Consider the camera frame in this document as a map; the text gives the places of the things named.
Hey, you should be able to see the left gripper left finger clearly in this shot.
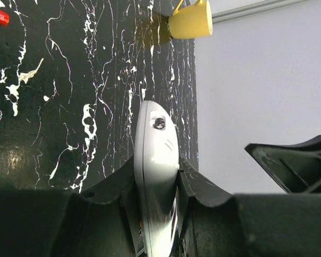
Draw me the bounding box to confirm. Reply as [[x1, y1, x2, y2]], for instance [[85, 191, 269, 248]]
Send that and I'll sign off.
[[0, 159, 140, 256]]

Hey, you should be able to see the yellow mug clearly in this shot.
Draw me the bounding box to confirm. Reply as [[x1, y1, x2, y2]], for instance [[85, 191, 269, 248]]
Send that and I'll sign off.
[[168, 0, 213, 39]]

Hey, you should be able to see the right aluminium frame post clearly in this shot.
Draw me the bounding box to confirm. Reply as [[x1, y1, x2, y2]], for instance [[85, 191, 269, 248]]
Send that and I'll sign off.
[[212, 0, 305, 24]]

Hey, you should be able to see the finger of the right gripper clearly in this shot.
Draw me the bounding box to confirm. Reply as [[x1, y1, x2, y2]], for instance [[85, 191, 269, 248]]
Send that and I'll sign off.
[[245, 135, 321, 193]]

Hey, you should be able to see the white remote control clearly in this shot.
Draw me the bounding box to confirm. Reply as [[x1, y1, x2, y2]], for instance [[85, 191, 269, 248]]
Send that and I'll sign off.
[[134, 100, 179, 256]]

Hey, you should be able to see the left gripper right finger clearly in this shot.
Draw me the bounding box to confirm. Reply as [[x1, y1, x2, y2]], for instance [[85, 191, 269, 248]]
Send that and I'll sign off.
[[177, 157, 321, 256]]

